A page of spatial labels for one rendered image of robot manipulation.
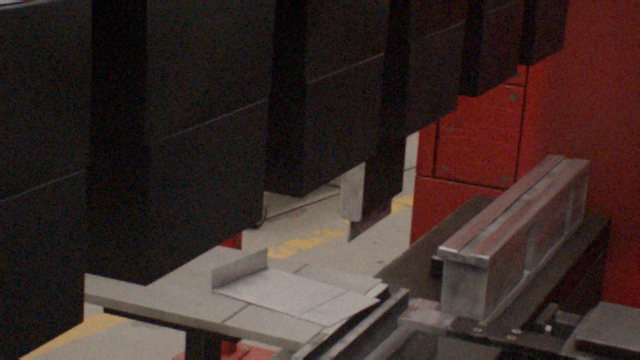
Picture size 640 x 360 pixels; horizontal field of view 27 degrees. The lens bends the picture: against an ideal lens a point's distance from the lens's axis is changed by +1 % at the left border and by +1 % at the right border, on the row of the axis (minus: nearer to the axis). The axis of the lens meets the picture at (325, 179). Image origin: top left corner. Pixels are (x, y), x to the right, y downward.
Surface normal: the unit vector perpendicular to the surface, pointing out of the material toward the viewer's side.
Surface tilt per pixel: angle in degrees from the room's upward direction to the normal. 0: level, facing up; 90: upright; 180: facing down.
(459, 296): 90
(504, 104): 90
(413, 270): 0
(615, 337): 0
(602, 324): 0
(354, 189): 90
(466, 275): 90
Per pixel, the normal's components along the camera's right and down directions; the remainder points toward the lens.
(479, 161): -0.40, 0.22
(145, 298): 0.06, -0.96
